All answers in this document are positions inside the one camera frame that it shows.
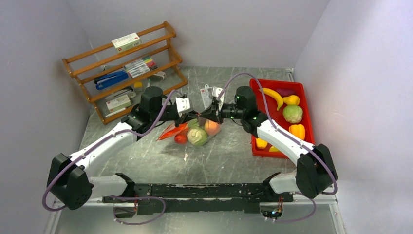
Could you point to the white box on top shelf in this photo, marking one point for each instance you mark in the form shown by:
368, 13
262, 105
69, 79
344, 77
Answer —
126, 42

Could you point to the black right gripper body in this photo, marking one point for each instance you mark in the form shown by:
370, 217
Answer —
227, 111

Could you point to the orange carrot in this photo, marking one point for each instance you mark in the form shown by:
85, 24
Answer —
171, 131

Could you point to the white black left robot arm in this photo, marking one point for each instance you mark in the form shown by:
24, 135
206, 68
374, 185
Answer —
72, 179

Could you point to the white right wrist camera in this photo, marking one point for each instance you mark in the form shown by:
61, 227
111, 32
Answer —
218, 93

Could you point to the marker pen set pack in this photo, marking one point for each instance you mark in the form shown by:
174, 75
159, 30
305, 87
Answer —
140, 66

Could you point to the green cabbage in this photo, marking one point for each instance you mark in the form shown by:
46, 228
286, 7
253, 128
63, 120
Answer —
197, 136
292, 114

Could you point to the blue hole punch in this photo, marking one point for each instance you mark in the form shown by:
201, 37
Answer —
110, 79

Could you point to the yellow grey eraser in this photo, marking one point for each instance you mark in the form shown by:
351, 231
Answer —
138, 85

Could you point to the ruler set clear package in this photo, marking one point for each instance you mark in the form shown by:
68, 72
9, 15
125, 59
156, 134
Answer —
205, 95

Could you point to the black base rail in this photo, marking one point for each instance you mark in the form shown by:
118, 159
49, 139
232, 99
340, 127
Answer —
222, 197

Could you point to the yellow squash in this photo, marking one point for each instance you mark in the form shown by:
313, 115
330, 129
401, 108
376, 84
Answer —
291, 100

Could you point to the orange peach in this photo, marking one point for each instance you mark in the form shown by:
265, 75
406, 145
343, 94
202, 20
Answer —
211, 127

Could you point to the red apple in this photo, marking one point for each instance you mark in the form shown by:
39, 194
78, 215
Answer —
181, 138

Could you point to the yellow banana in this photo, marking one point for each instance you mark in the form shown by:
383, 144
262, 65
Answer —
275, 95

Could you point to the wooden three-tier shelf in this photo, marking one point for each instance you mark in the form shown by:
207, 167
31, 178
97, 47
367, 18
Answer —
158, 44

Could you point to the green white staples box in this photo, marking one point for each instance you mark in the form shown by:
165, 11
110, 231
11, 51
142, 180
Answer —
118, 103

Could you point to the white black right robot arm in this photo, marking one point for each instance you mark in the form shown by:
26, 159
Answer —
315, 171

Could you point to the clear zip bag orange zipper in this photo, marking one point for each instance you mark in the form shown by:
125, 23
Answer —
197, 122

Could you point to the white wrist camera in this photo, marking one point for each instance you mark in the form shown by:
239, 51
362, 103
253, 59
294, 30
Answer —
183, 105
218, 93

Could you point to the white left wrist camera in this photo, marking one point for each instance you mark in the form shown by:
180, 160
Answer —
183, 105

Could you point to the yellow bell pepper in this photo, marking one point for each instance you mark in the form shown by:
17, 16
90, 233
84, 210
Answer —
260, 144
298, 130

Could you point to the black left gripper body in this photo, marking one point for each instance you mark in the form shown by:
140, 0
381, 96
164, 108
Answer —
170, 116

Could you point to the yellow green mango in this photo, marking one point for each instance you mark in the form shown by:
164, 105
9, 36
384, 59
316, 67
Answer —
273, 149

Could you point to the purple eggplant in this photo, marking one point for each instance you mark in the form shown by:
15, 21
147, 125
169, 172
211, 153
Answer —
285, 92

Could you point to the black white stapler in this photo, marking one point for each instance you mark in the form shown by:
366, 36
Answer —
129, 91

